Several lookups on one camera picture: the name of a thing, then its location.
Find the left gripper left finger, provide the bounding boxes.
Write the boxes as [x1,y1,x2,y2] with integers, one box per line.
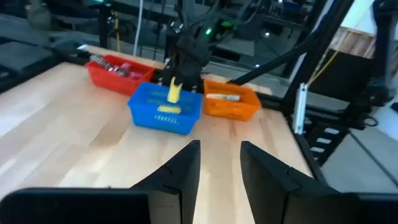
[130,139,201,224]

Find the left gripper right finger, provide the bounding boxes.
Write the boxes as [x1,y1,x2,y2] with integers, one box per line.
[241,140,343,224]

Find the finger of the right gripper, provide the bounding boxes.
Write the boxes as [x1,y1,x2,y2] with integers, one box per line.
[185,64,203,92]
[173,60,188,87]

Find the yellow eraser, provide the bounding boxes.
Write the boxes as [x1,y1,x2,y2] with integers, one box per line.
[167,76,183,104]
[156,105,182,115]

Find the yellow green crayon box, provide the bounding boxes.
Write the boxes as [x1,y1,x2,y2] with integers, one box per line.
[206,93,241,102]

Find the pink-handled pliers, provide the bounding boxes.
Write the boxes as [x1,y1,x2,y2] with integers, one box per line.
[89,54,131,77]
[116,62,144,80]

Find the orange plastic basket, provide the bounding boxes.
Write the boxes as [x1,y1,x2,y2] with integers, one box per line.
[202,79,262,122]

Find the blue plastic basket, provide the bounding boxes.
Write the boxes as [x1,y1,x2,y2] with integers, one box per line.
[127,82,203,136]

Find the red plastic basket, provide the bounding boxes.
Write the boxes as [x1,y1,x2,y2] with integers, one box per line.
[84,54,155,96]

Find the white cable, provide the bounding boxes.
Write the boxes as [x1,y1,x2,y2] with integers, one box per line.
[132,0,144,57]

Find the thin yellow cable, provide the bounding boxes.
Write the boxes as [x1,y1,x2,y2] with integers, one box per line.
[114,14,121,53]

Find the silver metal bracket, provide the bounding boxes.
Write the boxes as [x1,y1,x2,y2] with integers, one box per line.
[293,82,309,135]

